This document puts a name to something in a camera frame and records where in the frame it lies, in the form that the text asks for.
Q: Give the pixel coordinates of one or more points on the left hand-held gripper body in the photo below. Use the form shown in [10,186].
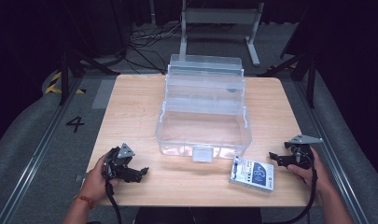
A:
[118,161]

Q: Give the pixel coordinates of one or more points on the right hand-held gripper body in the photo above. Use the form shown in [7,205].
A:
[301,157]

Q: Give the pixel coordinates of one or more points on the white and blue packet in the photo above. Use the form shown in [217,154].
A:
[252,174]

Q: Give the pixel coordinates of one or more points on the clear plastic storage box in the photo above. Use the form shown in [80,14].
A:
[203,124]

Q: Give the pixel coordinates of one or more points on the person's right hand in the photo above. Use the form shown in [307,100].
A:
[315,177]

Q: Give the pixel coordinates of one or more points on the person's left hand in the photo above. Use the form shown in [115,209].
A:
[95,183]

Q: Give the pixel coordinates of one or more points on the black tripod stand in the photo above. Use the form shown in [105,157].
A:
[68,68]
[305,68]

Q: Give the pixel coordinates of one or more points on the yellow and black hazard tape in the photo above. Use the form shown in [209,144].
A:
[55,88]

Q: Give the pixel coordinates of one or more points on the grey metal floor rail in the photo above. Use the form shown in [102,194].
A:
[37,155]
[333,155]

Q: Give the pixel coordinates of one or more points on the grey metal stand frame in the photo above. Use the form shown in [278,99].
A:
[219,17]

